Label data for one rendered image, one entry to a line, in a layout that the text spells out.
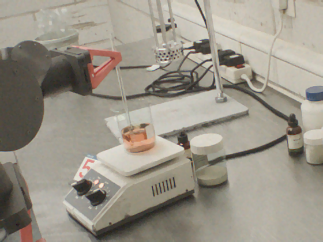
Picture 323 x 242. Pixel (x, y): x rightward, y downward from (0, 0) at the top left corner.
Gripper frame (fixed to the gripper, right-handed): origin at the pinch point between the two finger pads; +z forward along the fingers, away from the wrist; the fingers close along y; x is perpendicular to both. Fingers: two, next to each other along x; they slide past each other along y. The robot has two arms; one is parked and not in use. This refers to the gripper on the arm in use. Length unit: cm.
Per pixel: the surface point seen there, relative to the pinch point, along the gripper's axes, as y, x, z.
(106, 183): -2.1, 19.7, -7.6
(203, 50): 54, 20, 56
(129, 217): -6.7, 24.9, -7.0
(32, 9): 224, 23, 76
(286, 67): 14, 18, 50
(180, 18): 86, 17, 72
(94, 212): -5.1, 22.2, -12.1
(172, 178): -7.6, 21.2, 2.0
